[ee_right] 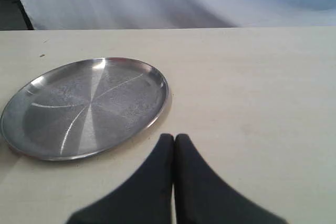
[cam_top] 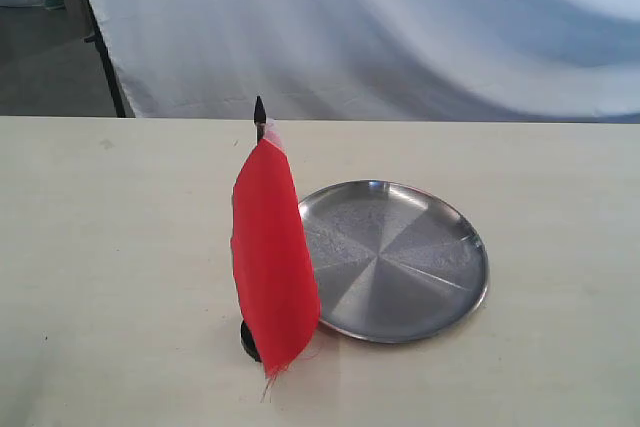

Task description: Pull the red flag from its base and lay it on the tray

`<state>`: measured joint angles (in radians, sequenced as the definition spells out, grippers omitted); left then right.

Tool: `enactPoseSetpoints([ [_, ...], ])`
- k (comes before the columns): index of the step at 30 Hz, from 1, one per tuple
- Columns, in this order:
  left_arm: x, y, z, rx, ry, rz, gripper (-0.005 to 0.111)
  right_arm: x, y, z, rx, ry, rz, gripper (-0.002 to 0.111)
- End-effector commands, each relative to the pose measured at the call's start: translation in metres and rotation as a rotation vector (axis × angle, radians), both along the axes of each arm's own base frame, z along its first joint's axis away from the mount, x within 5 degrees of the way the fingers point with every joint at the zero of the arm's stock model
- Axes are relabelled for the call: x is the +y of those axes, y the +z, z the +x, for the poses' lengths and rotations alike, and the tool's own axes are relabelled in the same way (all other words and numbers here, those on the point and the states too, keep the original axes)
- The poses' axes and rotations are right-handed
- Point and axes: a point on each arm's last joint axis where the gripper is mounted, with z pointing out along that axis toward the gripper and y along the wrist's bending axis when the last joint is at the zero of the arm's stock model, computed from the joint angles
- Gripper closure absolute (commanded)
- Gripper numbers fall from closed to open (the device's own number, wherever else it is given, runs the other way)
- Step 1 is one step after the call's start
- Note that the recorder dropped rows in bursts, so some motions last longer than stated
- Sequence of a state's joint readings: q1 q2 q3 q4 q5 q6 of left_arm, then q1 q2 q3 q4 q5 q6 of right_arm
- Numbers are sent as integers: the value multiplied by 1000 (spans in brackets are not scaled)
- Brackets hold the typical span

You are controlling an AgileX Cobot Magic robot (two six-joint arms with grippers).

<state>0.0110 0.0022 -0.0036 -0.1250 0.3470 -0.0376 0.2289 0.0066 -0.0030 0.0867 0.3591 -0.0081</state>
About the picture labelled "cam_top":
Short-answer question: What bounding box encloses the round steel plate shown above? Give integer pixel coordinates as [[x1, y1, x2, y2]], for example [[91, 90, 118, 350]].
[[299, 180, 490, 344]]

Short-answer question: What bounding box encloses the black round flag base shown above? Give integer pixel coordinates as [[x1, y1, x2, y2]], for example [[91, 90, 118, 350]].
[[240, 321, 261, 363]]

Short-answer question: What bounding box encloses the black backdrop stand pole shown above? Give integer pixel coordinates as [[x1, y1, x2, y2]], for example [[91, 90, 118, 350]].
[[83, 0, 127, 118]]

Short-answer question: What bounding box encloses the red flag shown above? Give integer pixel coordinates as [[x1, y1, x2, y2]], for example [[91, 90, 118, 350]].
[[230, 100, 321, 385]]

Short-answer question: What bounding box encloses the white backdrop cloth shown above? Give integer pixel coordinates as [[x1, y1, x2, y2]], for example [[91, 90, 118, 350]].
[[89, 0, 639, 122]]

